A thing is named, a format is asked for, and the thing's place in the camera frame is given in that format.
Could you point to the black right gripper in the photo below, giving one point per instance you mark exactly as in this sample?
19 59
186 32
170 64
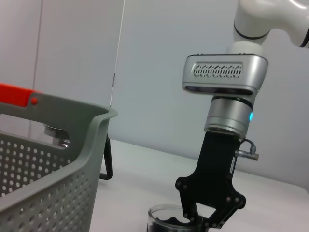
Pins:
212 169

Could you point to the glass teacup black sleeve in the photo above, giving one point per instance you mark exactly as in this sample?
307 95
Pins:
166 221

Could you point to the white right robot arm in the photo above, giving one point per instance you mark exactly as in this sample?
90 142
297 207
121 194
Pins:
256 21

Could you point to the grey perforated storage basket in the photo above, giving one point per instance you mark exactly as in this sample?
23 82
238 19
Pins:
93 137

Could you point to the black metal stand loop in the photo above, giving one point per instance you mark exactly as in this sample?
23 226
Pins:
109 164

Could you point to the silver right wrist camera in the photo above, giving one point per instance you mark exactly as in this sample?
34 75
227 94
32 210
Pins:
224 70

